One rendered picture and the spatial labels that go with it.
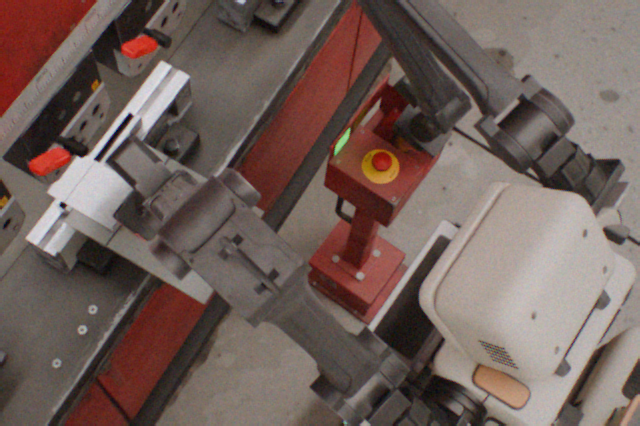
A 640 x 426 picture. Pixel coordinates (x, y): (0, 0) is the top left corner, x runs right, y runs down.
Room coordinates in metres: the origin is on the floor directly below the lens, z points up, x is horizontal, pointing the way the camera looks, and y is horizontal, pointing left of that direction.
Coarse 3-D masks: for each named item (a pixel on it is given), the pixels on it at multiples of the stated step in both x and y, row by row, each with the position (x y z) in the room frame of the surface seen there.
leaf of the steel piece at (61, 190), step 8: (80, 160) 0.58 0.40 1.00; (88, 160) 0.58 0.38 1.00; (72, 168) 0.56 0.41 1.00; (80, 168) 0.56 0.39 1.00; (88, 168) 0.57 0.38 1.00; (64, 176) 0.54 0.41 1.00; (72, 176) 0.55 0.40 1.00; (80, 176) 0.55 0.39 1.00; (56, 184) 0.53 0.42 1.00; (64, 184) 0.53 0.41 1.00; (72, 184) 0.53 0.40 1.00; (48, 192) 0.51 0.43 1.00; (56, 192) 0.52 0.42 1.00; (64, 192) 0.52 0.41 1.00; (64, 200) 0.50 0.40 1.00
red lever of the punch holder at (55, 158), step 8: (64, 144) 0.49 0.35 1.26; (72, 144) 0.49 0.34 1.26; (80, 144) 0.49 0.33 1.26; (48, 152) 0.46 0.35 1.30; (56, 152) 0.46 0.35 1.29; (64, 152) 0.47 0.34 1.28; (72, 152) 0.47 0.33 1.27; (80, 152) 0.48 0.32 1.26; (32, 160) 0.44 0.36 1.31; (40, 160) 0.44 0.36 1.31; (48, 160) 0.44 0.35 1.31; (56, 160) 0.45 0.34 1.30; (64, 160) 0.45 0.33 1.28; (32, 168) 0.42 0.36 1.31; (40, 168) 0.43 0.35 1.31; (48, 168) 0.43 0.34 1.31
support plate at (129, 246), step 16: (256, 208) 0.55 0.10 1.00; (80, 224) 0.47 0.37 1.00; (96, 224) 0.47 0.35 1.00; (96, 240) 0.45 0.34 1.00; (112, 240) 0.45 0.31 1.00; (128, 240) 0.46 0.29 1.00; (128, 256) 0.43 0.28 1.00; (144, 256) 0.43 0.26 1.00; (160, 272) 0.41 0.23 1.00; (192, 272) 0.42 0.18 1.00; (176, 288) 0.39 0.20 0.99; (192, 288) 0.40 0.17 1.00; (208, 288) 0.40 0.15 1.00
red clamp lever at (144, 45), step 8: (144, 32) 0.68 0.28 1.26; (152, 32) 0.68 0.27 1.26; (160, 32) 0.68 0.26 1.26; (136, 40) 0.64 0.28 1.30; (144, 40) 0.64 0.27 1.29; (152, 40) 0.65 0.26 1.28; (160, 40) 0.66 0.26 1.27; (168, 40) 0.67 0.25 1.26; (128, 48) 0.61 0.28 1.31; (136, 48) 0.62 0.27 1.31; (144, 48) 0.63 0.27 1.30; (152, 48) 0.64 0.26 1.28; (128, 56) 0.61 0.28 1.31; (136, 56) 0.61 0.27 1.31
